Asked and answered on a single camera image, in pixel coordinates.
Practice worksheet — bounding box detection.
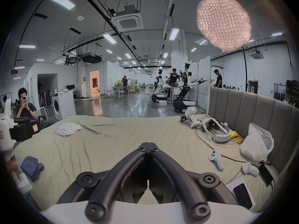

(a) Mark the grey padded headboard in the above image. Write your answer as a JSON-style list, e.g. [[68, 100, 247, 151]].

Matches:
[[207, 87, 297, 175]]

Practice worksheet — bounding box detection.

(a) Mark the black cable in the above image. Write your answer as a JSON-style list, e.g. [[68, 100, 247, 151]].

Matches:
[[195, 127, 272, 191]]

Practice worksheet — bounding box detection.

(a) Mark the large pale paper floor lamp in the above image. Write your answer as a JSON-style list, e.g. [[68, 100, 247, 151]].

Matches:
[[196, 0, 252, 93]]

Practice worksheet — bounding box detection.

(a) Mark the desk with monitor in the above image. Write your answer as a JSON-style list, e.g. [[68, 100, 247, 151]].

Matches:
[[61, 84, 81, 100]]

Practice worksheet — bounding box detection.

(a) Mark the white headset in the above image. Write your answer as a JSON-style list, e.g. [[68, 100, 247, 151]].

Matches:
[[201, 118, 232, 144]]

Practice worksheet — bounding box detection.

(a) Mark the dark blue garment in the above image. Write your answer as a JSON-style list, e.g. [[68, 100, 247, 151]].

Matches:
[[20, 156, 45, 182]]

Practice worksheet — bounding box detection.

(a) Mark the white cloth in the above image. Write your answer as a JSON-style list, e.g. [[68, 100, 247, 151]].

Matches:
[[55, 122, 83, 138]]

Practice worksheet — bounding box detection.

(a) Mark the bed with beige sheet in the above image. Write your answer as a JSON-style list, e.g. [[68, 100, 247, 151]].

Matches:
[[13, 114, 281, 213]]

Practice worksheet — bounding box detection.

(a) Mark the group of white stools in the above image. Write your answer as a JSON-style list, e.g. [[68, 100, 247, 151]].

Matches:
[[106, 89, 135, 99]]

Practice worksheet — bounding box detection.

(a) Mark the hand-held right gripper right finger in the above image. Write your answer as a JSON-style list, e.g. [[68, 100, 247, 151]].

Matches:
[[149, 142, 239, 222]]

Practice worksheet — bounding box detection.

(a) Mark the white box with black phone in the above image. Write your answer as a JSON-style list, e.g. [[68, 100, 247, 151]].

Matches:
[[225, 177, 256, 211]]

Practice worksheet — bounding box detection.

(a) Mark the white and black robot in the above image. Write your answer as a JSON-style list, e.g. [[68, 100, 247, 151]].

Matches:
[[172, 63, 208, 113], [151, 69, 169, 103]]

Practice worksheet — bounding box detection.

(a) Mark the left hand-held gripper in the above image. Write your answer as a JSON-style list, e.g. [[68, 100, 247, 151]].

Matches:
[[0, 99, 40, 195]]

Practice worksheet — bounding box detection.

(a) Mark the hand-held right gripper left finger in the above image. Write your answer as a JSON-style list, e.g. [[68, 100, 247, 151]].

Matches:
[[57, 142, 149, 221]]

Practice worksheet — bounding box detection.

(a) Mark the white washing machine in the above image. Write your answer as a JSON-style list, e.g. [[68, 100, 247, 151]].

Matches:
[[52, 91, 77, 121]]

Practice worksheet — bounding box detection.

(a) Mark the white plastic bag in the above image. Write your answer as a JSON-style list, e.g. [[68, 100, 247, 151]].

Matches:
[[240, 122, 274, 162]]

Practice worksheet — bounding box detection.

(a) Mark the black phone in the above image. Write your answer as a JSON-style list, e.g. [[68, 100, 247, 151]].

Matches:
[[258, 164, 274, 187]]

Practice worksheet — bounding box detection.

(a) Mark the person's left hand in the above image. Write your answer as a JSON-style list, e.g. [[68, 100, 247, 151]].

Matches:
[[6, 159, 21, 180]]

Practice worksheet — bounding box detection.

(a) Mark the spare white hand-held gripper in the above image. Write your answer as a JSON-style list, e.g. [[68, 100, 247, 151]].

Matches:
[[180, 106, 203, 128]]

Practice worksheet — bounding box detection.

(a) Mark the white hand controller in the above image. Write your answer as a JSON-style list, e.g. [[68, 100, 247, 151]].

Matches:
[[208, 150, 225, 171], [242, 162, 260, 177]]

